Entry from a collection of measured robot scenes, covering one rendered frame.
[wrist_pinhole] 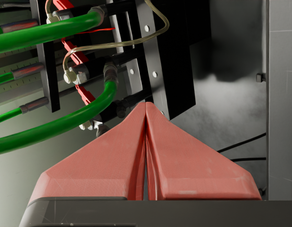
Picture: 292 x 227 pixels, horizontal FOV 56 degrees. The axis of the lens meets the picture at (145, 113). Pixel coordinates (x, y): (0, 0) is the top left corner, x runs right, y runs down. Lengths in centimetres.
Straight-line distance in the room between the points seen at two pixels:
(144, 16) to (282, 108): 25
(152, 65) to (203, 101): 20
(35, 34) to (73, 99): 53
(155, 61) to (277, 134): 22
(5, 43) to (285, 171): 40
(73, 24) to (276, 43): 25
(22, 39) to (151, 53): 28
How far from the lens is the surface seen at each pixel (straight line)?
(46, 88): 62
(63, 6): 44
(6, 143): 26
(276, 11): 38
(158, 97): 51
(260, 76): 54
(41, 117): 73
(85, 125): 45
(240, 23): 54
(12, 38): 24
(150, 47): 48
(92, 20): 28
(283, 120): 42
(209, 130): 68
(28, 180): 77
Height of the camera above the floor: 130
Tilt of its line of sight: 34 degrees down
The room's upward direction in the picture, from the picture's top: 119 degrees counter-clockwise
